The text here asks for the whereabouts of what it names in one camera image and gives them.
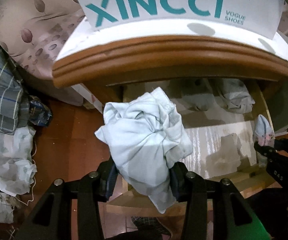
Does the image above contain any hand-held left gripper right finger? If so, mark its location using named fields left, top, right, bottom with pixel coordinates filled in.
left=170, top=162, right=261, bottom=240

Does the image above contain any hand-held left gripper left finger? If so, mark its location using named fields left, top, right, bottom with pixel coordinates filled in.
left=20, top=159, right=118, bottom=240

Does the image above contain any pink-trimmed pale underwear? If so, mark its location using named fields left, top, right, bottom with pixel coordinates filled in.
left=252, top=115, right=275, bottom=167

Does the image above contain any wooden drawer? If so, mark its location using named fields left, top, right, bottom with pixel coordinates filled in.
left=106, top=79, right=275, bottom=210

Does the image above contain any pale blue underwear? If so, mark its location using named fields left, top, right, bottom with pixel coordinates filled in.
left=95, top=87, right=193, bottom=214

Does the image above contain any pale grey underwear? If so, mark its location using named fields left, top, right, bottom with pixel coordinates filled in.
left=219, top=79, right=255, bottom=114

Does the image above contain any plaid slipper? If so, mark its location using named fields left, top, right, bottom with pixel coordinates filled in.
left=131, top=216, right=172, bottom=235

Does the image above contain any crumpled blue package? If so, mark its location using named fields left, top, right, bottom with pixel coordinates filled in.
left=28, top=96, right=52, bottom=127

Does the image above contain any white leaf-print cloth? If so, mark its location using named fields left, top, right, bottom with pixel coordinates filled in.
left=0, top=125, right=37, bottom=197

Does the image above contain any grey plaid blanket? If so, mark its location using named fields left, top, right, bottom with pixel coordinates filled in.
left=0, top=34, right=30, bottom=133

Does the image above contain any white dotted cloth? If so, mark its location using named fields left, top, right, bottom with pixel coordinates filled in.
left=55, top=16, right=288, bottom=90

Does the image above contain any floral mattress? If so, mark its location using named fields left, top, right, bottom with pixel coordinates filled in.
left=0, top=0, right=87, bottom=105

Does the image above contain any white cable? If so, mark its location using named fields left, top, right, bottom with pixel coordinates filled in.
left=12, top=140, right=38, bottom=210

